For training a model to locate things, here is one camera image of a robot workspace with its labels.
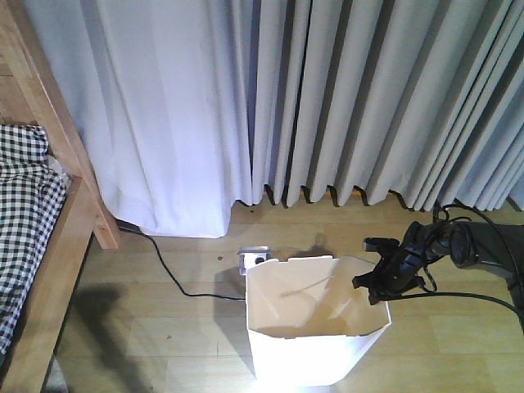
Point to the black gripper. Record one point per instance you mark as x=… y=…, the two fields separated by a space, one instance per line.
x=396 y=271

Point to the white trash bin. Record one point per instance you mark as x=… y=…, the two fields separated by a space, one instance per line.
x=307 y=325

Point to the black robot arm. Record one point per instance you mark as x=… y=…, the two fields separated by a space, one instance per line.
x=494 y=248

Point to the grey pleated curtain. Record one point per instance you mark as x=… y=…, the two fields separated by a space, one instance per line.
x=420 y=98

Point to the white curtain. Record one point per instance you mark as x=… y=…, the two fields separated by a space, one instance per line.
x=158 y=93

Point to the round grey rug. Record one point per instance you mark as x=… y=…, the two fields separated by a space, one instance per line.
x=54 y=381

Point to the checkered black white bedding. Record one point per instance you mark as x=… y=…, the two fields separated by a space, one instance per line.
x=32 y=196

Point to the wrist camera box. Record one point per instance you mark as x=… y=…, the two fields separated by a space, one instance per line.
x=379 y=244

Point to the wooden bed frame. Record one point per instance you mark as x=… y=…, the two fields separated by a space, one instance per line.
x=30 y=95

